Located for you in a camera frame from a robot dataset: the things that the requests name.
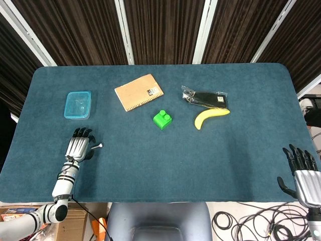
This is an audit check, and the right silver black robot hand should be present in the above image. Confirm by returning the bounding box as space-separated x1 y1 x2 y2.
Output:
277 144 321 208

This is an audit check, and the brown spiral notebook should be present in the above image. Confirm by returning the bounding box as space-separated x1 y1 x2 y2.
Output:
114 73 165 112

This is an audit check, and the white metal frame post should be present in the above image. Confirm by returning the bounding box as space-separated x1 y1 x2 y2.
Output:
114 0 135 65
192 0 218 64
250 0 297 63
0 4 57 67

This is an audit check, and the green toy block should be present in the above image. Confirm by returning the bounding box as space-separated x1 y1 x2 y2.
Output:
152 109 174 131

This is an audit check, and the black cable bundle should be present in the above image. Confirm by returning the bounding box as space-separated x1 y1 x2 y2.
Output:
212 201 314 241

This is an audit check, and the blue felt table mat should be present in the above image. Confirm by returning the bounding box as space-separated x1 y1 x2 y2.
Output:
0 62 311 203

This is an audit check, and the grey blue chair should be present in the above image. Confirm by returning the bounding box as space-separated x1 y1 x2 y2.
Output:
106 201 213 241

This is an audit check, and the brown cardboard box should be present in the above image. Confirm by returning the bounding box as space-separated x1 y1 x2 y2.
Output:
0 202 88 241

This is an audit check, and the clear blue plastic box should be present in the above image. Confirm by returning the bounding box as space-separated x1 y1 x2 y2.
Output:
63 90 92 120

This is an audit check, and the black item in plastic bag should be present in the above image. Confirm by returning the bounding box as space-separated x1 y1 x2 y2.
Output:
181 85 230 110

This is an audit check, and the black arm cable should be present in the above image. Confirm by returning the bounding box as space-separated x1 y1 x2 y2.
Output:
71 194 113 241

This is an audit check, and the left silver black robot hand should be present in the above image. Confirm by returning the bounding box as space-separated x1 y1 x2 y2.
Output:
65 128 97 162

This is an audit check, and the yellow banana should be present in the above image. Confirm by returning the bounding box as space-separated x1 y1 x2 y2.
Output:
194 108 231 131

